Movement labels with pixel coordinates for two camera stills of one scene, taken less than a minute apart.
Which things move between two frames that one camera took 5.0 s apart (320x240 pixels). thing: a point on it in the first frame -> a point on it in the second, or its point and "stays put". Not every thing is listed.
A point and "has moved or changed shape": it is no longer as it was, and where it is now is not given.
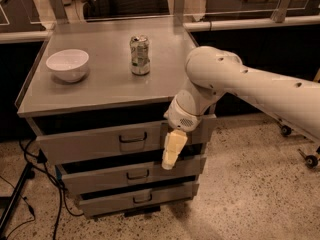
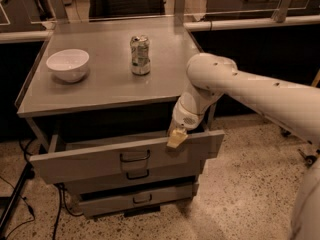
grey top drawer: (122, 143) has moved or changed shape
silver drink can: (139, 49) stays put
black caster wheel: (310, 160) stays put
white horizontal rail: (189, 27) stays put
